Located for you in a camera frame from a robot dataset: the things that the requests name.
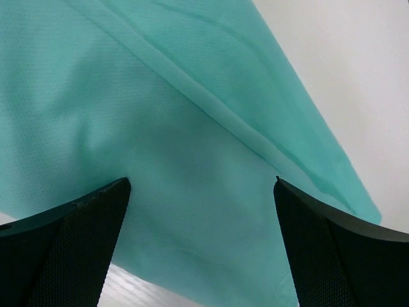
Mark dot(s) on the teal t shirt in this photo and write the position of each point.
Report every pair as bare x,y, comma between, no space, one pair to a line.
197,105

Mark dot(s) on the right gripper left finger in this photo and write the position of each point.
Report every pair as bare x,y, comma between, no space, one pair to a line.
60,257

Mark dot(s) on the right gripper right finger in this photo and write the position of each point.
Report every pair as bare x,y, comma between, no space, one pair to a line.
337,259

